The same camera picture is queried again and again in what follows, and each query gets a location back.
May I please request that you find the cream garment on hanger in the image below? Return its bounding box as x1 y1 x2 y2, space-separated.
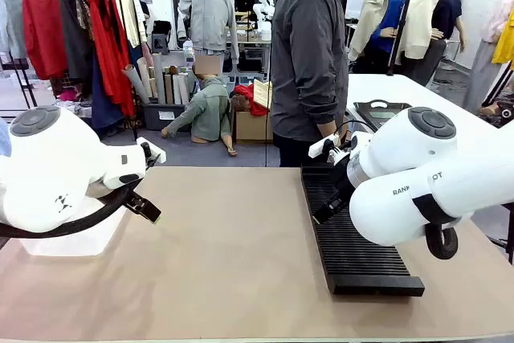
118 0 148 49

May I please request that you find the grey shirt on hanger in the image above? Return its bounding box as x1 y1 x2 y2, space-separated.
0 0 27 61

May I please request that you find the mannequin torso in green hoodie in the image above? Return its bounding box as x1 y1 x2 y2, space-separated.
161 55 239 157

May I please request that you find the red cloth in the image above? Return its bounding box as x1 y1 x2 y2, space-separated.
234 84 271 117

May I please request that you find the tan paper card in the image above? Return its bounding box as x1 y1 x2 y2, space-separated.
252 79 273 110

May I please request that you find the person in grey jacket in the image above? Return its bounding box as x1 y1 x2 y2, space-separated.
269 0 350 168

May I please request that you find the black slotted PCB rack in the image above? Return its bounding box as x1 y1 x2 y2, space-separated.
300 165 426 298

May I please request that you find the white board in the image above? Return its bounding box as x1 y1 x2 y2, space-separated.
345 0 367 21

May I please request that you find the cardboard box with red cloth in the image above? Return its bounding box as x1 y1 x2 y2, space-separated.
232 108 274 144

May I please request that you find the black garment on hanger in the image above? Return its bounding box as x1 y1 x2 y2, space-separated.
59 0 96 87

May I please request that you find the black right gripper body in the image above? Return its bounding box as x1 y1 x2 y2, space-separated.
332 175 359 208

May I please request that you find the person's right forearm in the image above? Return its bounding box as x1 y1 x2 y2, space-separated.
311 77 349 139

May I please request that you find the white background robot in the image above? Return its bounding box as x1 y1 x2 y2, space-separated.
252 0 275 41

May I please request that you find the mannequin in grey hoodie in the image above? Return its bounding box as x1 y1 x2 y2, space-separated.
176 0 240 65

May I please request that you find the dark blue garment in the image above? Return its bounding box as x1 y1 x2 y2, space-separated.
91 53 129 131

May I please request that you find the mannequin in cream jacket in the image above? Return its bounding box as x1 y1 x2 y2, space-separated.
395 0 467 87

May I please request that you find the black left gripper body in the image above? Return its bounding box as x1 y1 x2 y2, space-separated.
123 189 144 210

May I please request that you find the long red dress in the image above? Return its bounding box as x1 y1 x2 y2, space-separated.
86 0 136 117

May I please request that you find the mannequin in beige coat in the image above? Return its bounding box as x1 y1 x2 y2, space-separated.
347 0 414 75

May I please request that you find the pink fluffy garment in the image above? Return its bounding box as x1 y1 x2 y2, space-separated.
479 0 514 43

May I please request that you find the yellow garment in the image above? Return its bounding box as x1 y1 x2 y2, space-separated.
492 0 514 65

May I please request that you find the light blue fabric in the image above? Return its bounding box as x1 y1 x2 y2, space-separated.
0 117 12 158

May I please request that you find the white paper roll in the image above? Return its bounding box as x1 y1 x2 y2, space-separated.
172 71 190 105

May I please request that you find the black bin with rolls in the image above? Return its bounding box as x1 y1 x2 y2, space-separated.
142 101 194 132

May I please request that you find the beige paper roll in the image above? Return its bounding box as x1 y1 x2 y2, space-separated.
136 56 154 99

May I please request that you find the red shirt on hanger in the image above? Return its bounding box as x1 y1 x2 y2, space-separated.
22 0 69 81

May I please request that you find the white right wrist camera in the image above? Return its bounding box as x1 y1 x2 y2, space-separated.
308 137 341 160

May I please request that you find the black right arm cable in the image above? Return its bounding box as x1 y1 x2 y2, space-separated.
412 194 459 260

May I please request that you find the black tripod stand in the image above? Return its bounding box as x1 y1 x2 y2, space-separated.
487 202 514 264

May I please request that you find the grey skirt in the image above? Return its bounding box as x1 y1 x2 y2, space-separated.
461 37 507 113

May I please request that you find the black tripod pole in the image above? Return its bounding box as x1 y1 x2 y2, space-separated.
387 0 417 77

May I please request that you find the brown paper roll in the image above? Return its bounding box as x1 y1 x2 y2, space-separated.
163 71 174 105

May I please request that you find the white table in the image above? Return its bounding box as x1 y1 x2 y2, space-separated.
345 72 514 139

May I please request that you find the tall grey paper roll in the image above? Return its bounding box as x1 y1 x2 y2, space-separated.
152 52 166 105

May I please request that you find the clear plastic box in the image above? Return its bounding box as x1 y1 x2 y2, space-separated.
18 198 129 258

